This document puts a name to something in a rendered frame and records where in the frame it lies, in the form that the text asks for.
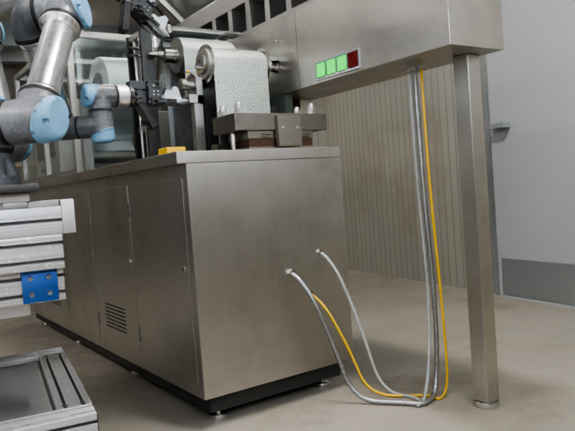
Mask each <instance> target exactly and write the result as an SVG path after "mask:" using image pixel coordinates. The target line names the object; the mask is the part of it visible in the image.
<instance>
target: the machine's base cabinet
mask: <svg viewBox="0 0 575 431"><path fill-rule="evenodd" d="M29 196H30V201H29V202H31V201H43V200H55V199H58V200H59V199H70V198H72V199H73V200H74V215H75V223H76V232H75V233H64V234H63V240H64V250H65V260H66V267H65V268H64V269H65V279H66V288H67V298H66V299H61V300H54V301H48V302H41V303H35V304H30V308H31V311H33V312H35V313H36V318H38V319H39V320H40V321H42V324H49V325H51V326H52V327H54V328H56V329H58V330H60V331H61V332H63V333H65V334H67V335H69V336H70V337H72V338H74V339H75V343H83V344H85V345H88V346H89V347H91V348H92V349H94V350H96V351H98V352H100V353H102V354H104V355H105V356H107V357H109V358H111V359H113V360H115V361H117V362H118V363H120V364H122V365H124V366H126V367H127V368H129V369H131V370H130V374H132V375H137V374H140V375H143V376H144V377H145V378H147V379H149V380H151V381H154V382H155V383H157V384H158V385H160V386H162V387H164V388H166V389H168V390H170V391H171V392H173V393H175V394H177V395H179V396H181V397H183V398H184V399H186V400H188V401H190V402H192V403H193V404H195V405H197V406H199V407H201V408H203V409H204V410H207V411H209V412H210V418H211V419H213V420H220V419H223V418H225V417H227V416H228V413H227V411H225V410H226V409H228V408H232V407H235V406H237V405H241V404H245V403H249V402H252V401H254V400H258V399H263V398H266V397H269V396H272V395H275V394H278V393H283V392H286V391H289V390H292V389H295V388H298V387H302V386H306V385H309V384H312V383H315V386H316V387H328V386H330V381H329V380H326V379H329V378H332V377H335V376H338V375H341V370H340V367H339V364H338V362H337V360H336V357H335V354H334V352H333V349H332V347H331V344H330V343H329V339H328V337H327V334H326V333H325V331H324V328H323V325H322V323H321V322H320V319H319V317H318V315H317V312H316V311H315V309H314V306H313V305H312V303H311V300H310V299H309V297H308V296H307V295H306V292H305V290H304V289H303V287H302V286H301V285H300V284H299V283H298V281H296V280H295V279H294V278H290V277H289V276H288V271H289V270H290V269H294V270H295V271H296V274H297V275H298V276H299V277H300V278H301V279H302V280H303V281H304V282H305V284H306V285H307V286H308V287H309V289H310V290H312V291H313V294H314V295H315V296H316V297H318V298H319V299H320V300H321V301H322V303H323V304H324V305H325V306H326V308H327V309H328V311H329V312H330V314H331V315H332V316H333V318H334V319H335V322H336V324H337V325H338V327H339V329H340V330H341V333H342V334H343V336H344V338H345V340H346V342H347V344H348V346H349V348H350V350H351V352H352V354H353V332H352V319H351V307H350V304H349V302H348V299H347V295H346V294H345V292H344V289H343V287H342V285H341V283H340V280H339V278H338V276H337V275H336V273H335V271H334V270H333V268H332V267H331V265H330V264H329V262H328V261H327V260H326V258H325V257H323V256H320V255H318V254H317V250H318V249H322V250H323V253H324V254H325V255H326V256H328V258H329V259H330V260H331V261H332V263H333V264H334V265H335V267H336V268H337V270H338V272H339V274H340V276H341V278H342V280H343V282H344V284H345V286H346V288H347V291H348V293H349V282H348V270H347V247H346V234H345V222H344V209H343V197H342V184H341V160H340V158H339V157H326V158H306V159H285V160H264V161H244V162H203V163H185V164H181V165H175V166H170V167H165V168H156V169H151V170H146V171H140V172H135V173H130V174H121V175H116V176H110V177H105V178H101V179H95V180H86V181H81V182H75V183H71V184H66V185H60V186H51V187H46V188H41V189H39V191H37V192H34V193H29ZM353 357H354V356H353Z"/></svg>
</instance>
